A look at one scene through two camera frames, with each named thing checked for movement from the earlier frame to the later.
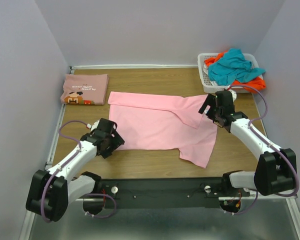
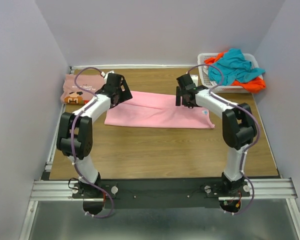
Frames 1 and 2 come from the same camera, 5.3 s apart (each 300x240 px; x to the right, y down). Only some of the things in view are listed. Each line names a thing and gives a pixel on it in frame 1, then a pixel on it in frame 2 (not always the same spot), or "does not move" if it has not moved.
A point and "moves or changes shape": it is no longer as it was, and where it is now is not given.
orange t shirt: x=258 y=83 does not move
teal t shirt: x=232 y=67 does not move
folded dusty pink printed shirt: x=85 y=89 does not move
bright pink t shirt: x=153 y=121 moves or changes shape
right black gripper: x=210 y=100 → x=178 y=93
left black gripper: x=117 y=140 → x=126 y=94
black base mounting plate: x=162 y=193 does not move
